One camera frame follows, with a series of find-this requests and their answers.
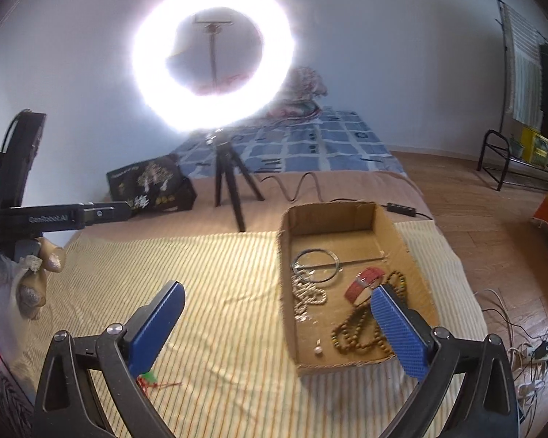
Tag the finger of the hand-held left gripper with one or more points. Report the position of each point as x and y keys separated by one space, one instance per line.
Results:
x=109 y=212

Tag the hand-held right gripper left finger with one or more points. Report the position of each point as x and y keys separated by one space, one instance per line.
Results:
x=157 y=328

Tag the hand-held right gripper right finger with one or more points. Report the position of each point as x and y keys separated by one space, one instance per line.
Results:
x=399 y=333

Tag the pearl stud earring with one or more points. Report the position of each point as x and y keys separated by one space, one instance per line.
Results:
x=318 y=350

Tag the black bangle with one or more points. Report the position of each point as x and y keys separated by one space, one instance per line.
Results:
x=294 y=265

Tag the cardboard box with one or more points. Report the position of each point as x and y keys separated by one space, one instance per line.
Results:
x=329 y=219

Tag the person's left hand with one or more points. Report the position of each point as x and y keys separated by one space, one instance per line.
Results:
x=29 y=292

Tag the black printed snack bag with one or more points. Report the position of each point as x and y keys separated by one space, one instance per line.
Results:
x=164 y=191

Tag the yellow striped cloth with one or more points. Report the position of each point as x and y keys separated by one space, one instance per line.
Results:
x=233 y=328

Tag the black tripod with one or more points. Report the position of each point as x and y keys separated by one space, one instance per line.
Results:
x=226 y=178

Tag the white power strip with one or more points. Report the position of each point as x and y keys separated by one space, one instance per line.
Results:
x=523 y=356

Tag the black power adapter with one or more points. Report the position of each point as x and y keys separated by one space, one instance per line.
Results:
x=542 y=350

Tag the blue patterned bed sheet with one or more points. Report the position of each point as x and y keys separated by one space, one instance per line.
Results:
x=329 y=146

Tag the small green container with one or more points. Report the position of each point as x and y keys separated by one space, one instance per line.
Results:
x=517 y=147

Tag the floral folded quilt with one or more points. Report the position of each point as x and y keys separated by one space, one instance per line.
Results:
x=306 y=91

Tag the yellow box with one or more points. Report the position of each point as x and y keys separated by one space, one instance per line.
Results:
x=536 y=146

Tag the striped hanging cloth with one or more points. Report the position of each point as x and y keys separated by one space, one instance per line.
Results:
x=525 y=77

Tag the black clothes rack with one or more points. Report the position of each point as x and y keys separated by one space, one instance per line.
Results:
x=502 y=54

